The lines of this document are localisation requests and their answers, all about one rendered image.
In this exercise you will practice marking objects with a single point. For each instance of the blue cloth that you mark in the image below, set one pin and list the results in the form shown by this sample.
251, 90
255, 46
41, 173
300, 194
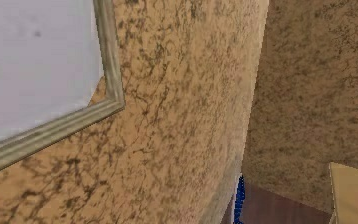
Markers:
239, 200

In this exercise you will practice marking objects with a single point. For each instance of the grey framed window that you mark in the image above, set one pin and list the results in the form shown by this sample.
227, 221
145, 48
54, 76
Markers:
37, 66

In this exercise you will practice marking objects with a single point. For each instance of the pale yellow cupboard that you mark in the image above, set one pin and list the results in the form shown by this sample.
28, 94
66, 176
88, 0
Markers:
352, 195

